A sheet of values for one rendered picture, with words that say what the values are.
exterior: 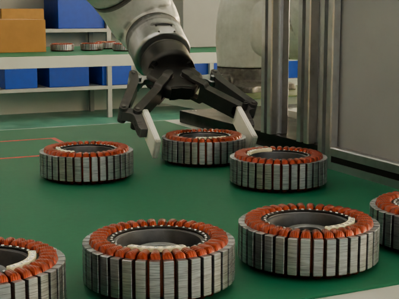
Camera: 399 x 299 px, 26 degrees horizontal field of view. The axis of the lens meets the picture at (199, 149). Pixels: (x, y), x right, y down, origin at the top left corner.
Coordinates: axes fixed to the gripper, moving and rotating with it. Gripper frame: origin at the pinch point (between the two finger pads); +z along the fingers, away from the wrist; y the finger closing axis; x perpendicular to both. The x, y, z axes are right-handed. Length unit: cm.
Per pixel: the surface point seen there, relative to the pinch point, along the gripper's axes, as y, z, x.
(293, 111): 24.3, -20.0, 10.6
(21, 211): -27.3, 19.7, -8.3
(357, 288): -8, 48, -25
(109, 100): 146, -517, 372
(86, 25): 127, -552, 317
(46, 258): -30, 43, -26
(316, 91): 15.3, -1.3, -6.9
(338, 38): 13.7, 2.3, -17.7
